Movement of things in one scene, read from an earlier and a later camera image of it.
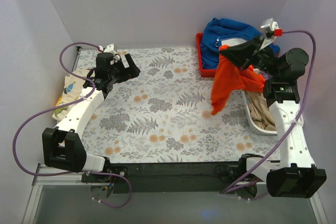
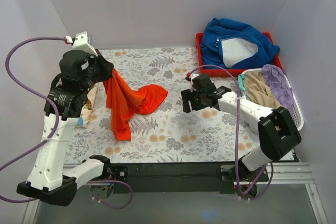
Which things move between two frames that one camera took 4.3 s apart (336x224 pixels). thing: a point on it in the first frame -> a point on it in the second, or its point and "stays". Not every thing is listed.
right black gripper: x=255 y=52 -> x=194 y=98
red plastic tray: x=206 y=73 stays
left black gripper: x=122 y=69 -> x=104 y=65
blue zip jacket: x=221 y=33 stays
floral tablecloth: x=164 y=115 stays
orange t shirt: x=229 y=77 -> x=125 y=100
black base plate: x=167 y=178 stays
